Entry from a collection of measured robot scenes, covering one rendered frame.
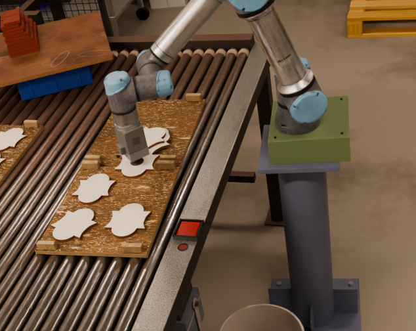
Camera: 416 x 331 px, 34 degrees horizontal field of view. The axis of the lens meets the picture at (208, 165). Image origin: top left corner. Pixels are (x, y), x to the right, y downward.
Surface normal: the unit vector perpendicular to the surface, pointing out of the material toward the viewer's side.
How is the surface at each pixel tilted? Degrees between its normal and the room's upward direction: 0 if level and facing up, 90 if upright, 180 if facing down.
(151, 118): 0
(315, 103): 96
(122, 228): 0
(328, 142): 90
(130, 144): 90
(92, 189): 0
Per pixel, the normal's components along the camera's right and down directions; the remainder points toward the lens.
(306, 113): 0.22, 0.63
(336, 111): -0.17, -0.81
